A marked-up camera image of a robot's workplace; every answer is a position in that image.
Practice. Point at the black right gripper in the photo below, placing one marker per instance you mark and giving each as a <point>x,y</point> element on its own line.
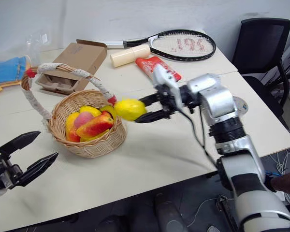
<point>166,104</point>

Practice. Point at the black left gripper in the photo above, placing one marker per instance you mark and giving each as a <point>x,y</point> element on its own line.
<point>2,171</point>

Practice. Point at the yellow lemon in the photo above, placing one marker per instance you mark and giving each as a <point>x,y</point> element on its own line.
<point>130,108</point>

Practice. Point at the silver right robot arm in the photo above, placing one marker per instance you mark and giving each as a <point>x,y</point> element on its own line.
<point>217,101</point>

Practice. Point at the person's bare forearm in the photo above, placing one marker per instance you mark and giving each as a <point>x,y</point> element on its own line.
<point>287,183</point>

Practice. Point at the red snack packet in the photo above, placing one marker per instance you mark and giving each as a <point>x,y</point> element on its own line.
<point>147,65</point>

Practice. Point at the yellow green fruit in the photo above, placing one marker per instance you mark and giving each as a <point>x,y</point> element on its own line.
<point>110,110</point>

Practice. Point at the yellow and orange fruit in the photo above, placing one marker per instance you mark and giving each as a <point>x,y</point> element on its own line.
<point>71,131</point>

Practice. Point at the cream plastic cylinder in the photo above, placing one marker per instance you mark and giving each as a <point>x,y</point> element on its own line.
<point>129,55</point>

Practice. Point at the red and yellow mango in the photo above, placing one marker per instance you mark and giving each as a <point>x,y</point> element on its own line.
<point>96,125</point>

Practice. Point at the small yellow fruit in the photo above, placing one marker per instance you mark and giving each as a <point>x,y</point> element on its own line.
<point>90,110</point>

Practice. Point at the pink peach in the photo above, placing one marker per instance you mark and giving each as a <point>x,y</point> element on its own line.
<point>83,119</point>

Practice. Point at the black tennis racket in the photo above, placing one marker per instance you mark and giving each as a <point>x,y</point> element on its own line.
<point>183,46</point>

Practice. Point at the grey paper pulp tray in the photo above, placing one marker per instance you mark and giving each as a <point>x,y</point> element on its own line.
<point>55,83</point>

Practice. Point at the blue cloth bag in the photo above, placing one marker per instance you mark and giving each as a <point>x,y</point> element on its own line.
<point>4,71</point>

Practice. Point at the brown cardboard box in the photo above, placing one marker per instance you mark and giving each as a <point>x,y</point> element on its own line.
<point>81,56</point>

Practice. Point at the dark rounded shape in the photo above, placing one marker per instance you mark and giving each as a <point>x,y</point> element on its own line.
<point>169,215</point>
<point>111,226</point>

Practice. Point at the black office chair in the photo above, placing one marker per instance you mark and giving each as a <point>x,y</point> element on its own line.
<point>263,41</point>

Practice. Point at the black floor plate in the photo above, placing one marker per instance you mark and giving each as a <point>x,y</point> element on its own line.
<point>228,215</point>

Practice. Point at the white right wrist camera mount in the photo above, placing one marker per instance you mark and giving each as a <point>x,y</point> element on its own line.
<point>168,81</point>

